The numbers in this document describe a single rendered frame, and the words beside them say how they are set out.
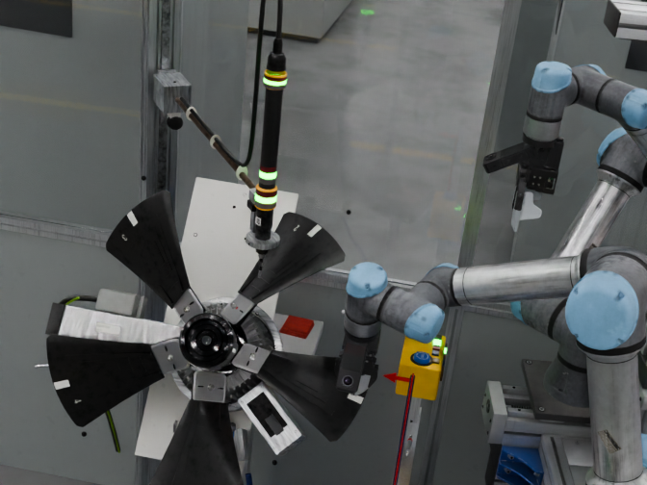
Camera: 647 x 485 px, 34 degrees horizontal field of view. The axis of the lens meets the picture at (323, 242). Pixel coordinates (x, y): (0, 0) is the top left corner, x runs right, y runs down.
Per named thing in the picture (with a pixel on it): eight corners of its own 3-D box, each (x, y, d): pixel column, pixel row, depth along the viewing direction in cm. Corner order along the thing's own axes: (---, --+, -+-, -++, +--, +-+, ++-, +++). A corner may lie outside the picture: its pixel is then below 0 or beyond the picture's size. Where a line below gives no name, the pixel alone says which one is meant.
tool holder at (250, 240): (237, 231, 221) (239, 189, 216) (268, 227, 224) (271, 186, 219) (252, 252, 214) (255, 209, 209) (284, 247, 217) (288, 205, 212)
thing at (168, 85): (150, 101, 267) (151, 69, 263) (177, 99, 270) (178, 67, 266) (163, 116, 259) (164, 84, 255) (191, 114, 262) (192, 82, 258)
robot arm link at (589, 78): (617, 109, 225) (586, 117, 219) (575, 91, 232) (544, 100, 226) (626, 73, 222) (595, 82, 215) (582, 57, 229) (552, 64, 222)
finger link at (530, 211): (537, 236, 226) (545, 193, 224) (509, 232, 226) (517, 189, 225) (536, 235, 229) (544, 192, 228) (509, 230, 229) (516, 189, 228)
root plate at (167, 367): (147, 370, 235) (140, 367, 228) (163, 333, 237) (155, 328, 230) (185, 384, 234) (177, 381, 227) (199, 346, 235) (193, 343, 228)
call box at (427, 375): (401, 362, 270) (406, 327, 265) (440, 370, 269) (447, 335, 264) (394, 398, 256) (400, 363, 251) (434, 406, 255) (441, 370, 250)
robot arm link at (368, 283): (377, 295, 197) (339, 276, 200) (373, 334, 205) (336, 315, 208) (399, 270, 202) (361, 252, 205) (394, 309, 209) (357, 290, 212)
